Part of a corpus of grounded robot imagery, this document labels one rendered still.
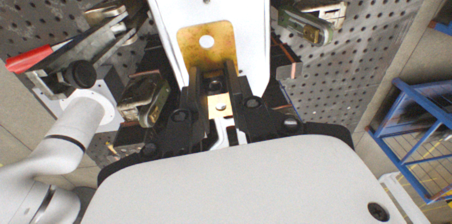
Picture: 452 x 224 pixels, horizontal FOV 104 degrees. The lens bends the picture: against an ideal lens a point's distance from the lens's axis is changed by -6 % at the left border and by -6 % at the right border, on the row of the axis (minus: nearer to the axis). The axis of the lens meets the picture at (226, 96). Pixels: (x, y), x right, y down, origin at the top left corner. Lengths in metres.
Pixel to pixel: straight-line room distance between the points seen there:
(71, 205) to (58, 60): 0.47
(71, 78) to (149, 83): 0.27
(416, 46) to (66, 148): 2.56
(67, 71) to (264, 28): 0.33
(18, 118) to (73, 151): 1.92
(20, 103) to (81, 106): 1.65
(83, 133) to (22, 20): 0.43
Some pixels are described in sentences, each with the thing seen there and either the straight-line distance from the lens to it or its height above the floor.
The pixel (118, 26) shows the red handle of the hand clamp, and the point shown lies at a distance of 0.34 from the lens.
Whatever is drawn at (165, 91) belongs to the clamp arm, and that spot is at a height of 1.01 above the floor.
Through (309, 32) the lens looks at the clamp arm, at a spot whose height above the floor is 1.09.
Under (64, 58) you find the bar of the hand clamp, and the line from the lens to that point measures 0.25.
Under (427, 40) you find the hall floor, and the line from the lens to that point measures 2.50.
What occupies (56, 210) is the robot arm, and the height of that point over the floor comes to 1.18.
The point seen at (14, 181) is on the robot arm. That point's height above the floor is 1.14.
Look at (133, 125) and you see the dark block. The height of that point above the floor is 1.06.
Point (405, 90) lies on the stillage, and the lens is 2.46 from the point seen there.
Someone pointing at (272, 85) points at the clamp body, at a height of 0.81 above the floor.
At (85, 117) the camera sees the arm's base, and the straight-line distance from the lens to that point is 0.77.
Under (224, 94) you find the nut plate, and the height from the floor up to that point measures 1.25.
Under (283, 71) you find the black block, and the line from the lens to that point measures 0.49.
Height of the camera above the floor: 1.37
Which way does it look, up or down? 50 degrees down
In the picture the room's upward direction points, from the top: 171 degrees clockwise
